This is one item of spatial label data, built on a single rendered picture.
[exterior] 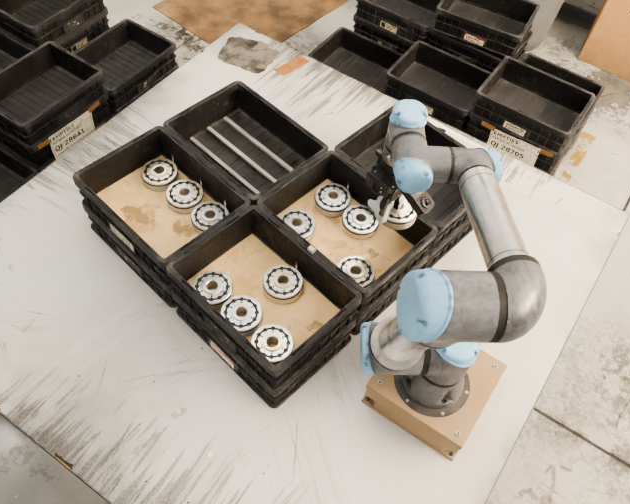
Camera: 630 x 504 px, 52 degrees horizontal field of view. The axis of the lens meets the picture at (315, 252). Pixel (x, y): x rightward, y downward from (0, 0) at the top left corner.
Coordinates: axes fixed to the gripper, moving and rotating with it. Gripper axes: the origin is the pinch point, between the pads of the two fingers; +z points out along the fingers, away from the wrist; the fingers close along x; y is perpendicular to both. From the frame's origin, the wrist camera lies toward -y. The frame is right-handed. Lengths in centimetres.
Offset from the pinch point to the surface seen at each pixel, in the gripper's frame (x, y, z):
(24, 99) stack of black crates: 24, 155, 56
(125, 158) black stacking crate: 31, 69, 12
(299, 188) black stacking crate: 2.2, 29.0, 13.6
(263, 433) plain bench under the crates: 54, -11, 29
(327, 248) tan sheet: 9.1, 11.0, 17.4
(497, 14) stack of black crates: -166, 62, 56
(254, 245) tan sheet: 22.9, 25.4, 17.5
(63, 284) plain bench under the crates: 64, 59, 30
